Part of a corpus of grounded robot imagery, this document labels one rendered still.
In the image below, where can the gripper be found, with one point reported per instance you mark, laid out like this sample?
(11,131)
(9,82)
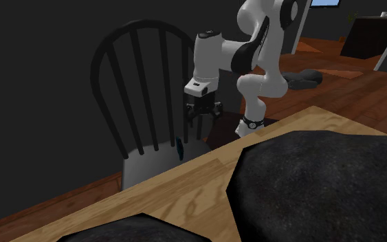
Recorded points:
(202,102)

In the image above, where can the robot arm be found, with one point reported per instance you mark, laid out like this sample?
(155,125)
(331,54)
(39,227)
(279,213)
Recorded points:
(263,83)

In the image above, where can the small dark teal object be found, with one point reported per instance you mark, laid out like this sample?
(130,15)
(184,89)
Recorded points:
(179,148)

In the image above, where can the black spindle chair grey seat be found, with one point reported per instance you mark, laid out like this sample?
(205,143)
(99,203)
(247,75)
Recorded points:
(149,164)

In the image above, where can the dark grey floor cushion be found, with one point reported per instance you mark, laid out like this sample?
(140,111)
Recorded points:
(305,79)

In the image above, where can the large black speckled lump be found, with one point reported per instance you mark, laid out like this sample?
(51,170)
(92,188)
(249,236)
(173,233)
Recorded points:
(320,187)

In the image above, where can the window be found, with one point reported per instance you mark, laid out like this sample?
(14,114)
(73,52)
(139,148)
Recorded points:
(325,2)

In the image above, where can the dark cabinet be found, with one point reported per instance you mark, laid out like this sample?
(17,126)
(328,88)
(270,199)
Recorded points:
(370,38)

